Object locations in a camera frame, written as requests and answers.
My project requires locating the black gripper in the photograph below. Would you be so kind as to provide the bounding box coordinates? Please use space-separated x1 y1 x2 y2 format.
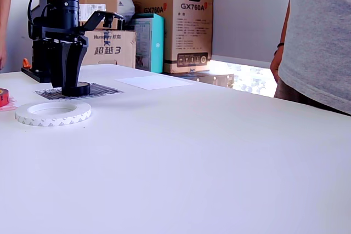
40 25 89 96

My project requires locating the black tape roll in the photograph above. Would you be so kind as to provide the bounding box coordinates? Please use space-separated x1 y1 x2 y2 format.
61 81 92 96

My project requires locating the white tape roll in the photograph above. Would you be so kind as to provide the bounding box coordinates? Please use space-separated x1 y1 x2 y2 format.
15 101 93 127

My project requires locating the red tape roll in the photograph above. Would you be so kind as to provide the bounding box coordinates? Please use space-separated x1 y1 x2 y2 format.
0 88 10 108

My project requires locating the bystander bare forearm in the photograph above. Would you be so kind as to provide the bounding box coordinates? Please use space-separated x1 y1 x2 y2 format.
0 0 12 53

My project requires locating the person's right forearm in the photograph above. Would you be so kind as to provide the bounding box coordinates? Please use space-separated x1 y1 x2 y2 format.
278 0 298 45

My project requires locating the bystander hand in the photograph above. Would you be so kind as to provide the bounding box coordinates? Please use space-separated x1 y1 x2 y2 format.
0 49 8 71

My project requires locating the person's right hand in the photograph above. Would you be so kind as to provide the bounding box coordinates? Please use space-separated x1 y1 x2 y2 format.
270 47 285 83

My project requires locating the black scribbled paper sheet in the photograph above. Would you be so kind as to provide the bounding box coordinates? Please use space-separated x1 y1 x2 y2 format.
35 82 124 101

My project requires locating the Huntkey cardboard box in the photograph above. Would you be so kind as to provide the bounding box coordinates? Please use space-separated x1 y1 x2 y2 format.
81 30 138 70

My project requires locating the red scribbled paper sheet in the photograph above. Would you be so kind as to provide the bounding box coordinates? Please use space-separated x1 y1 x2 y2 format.
0 93 22 113

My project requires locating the grey plastic bag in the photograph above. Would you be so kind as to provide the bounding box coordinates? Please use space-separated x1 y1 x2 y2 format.
118 0 137 31

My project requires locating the blank white paper sheet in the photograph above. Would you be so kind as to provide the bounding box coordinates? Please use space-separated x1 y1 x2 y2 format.
114 74 195 90

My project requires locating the teal box with photo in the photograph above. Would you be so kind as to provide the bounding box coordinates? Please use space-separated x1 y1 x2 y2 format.
128 13 166 73

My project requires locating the large GX760A cardboard box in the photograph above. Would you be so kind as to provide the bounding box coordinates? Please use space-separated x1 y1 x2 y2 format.
122 0 214 75

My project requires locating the black wrist band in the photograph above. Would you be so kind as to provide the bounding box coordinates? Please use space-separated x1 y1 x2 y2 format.
274 42 286 56

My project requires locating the person in grey shirt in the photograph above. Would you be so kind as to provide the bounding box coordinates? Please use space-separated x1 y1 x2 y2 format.
273 0 351 116

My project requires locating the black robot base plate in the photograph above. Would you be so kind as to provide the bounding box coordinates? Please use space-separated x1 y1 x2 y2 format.
21 65 53 84

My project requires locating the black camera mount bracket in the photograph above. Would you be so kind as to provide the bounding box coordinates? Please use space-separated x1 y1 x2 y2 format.
78 10 124 37

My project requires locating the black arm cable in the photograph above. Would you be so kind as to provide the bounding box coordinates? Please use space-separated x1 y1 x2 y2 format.
26 0 47 37

